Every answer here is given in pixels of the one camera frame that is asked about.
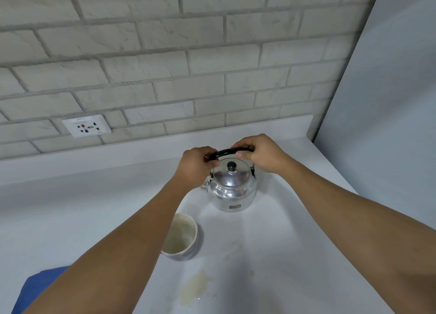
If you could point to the person's left fingers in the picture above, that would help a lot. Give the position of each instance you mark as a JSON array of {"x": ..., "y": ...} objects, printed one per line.
[{"x": 211, "y": 155}]

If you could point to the blue cloth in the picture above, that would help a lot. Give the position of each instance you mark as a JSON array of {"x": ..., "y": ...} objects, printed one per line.
[{"x": 35, "y": 288}]

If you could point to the person's right thumb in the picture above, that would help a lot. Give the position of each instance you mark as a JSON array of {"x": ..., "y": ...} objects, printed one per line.
[{"x": 244, "y": 153}]

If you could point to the person's left forearm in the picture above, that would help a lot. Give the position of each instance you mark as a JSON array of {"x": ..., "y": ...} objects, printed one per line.
[{"x": 112, "y": 249}]

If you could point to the person's left hand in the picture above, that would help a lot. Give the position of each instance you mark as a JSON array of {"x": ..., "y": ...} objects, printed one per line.
[{"x": 194, "y": 167}]

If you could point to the person's right hand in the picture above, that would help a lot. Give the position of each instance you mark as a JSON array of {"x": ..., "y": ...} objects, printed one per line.
[{"x": 265, "y": 155}]

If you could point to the white ceramic cup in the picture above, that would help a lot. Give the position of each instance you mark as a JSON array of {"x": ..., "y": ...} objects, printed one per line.
[{"x": 180, "y": 237}]

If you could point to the silver metal kettle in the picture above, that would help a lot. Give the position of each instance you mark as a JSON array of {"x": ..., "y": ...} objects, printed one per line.
[{"x": 232, "y": 184}]

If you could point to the white wall power socket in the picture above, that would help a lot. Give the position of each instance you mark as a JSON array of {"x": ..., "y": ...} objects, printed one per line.
[{"x": 86, "y": 126}]

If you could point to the silver kettle lid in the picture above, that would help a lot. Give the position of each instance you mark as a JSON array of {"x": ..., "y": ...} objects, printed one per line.
[{"x": 232, "y": 174}]

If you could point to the person's right forearm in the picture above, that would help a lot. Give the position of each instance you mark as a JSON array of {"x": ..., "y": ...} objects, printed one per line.
[{"x": 357, "y": 235}]

